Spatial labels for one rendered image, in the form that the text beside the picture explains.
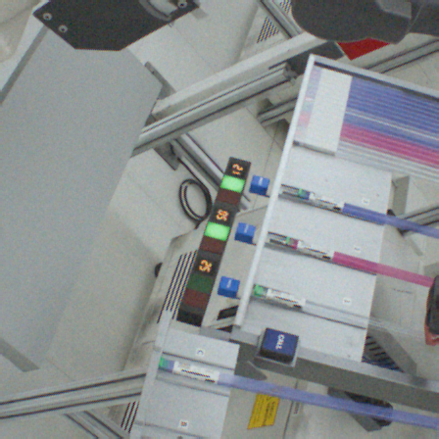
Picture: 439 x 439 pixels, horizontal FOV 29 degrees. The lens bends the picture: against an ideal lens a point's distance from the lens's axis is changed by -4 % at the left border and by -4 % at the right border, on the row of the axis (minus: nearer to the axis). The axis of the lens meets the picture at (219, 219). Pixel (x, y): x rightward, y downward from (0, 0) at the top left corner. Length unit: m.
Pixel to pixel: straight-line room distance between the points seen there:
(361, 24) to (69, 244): 0.69
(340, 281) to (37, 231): 0.49
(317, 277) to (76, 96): 0.48
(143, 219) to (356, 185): 0.89
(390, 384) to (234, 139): 1.56
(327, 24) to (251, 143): 2.11
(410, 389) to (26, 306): 0.58
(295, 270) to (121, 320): 0.85
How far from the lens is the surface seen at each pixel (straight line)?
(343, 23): 0.72
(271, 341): 1.27
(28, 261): 1.22
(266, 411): 1.65
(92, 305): 2.11
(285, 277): 1.39
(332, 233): 1.47
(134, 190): 2.33
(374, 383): 1.33
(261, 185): 1.49
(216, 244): 1.42
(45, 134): 1.31
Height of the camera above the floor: 1.52
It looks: 36 degrees down
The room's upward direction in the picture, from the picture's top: 70 degrees clockwise
